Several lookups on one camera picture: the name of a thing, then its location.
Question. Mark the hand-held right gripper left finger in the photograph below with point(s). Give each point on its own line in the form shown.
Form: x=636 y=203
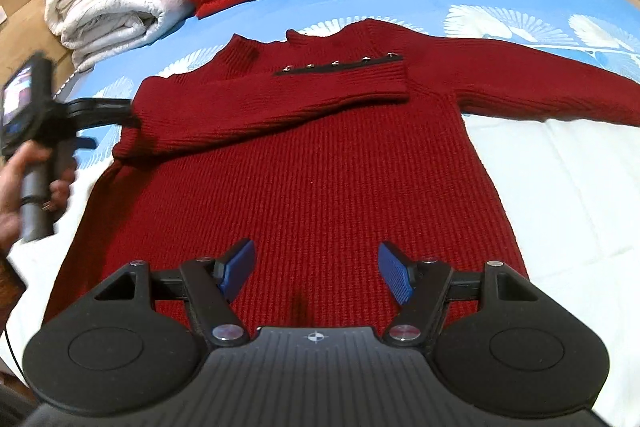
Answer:
x=235 y=269

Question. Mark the person's left hand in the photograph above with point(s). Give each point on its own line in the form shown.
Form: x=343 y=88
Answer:
x=12 y=192

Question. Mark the wooden bed headboard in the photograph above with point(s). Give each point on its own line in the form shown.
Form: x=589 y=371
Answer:
x=25 y=7

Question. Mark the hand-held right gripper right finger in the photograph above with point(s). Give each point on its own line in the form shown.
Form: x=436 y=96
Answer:
x=395 y=274

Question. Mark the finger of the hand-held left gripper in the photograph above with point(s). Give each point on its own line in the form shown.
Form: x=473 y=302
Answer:
x=100 y=112
x=86 y=142

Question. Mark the dark red knit sweater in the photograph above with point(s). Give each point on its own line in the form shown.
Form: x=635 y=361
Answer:
x=310 y=182

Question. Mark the white fleece folded blanket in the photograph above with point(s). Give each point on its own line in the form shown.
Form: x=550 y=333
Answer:
x=130 y=27

